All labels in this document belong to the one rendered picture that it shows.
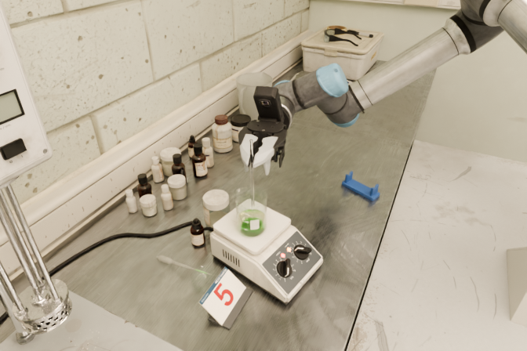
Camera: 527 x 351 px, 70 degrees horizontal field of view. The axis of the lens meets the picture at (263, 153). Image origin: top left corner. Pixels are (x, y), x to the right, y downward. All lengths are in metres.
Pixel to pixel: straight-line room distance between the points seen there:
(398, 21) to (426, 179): 1.08
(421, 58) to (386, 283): 0.51
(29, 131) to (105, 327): 0.44
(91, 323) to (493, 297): 0.74
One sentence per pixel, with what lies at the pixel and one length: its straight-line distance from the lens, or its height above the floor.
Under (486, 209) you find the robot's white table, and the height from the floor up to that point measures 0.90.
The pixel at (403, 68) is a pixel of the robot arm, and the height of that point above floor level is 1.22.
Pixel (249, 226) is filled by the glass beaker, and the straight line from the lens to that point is 0.73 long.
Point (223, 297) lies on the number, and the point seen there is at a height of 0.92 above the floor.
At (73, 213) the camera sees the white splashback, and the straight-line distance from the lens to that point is 0.97.
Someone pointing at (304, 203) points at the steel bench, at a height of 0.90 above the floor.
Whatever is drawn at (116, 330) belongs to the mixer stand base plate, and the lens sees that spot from 0.77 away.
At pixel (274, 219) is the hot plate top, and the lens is 0.79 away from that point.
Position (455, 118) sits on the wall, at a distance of 2.18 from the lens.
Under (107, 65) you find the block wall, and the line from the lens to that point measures 1.00.
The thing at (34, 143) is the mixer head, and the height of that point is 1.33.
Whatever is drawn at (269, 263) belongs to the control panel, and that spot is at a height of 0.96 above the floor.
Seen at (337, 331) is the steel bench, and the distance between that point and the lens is 0.74.
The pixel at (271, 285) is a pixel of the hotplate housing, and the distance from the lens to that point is 0.74.
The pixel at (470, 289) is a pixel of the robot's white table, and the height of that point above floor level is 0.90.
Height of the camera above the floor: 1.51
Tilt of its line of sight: 31 degrees down
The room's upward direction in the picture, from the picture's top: straight up
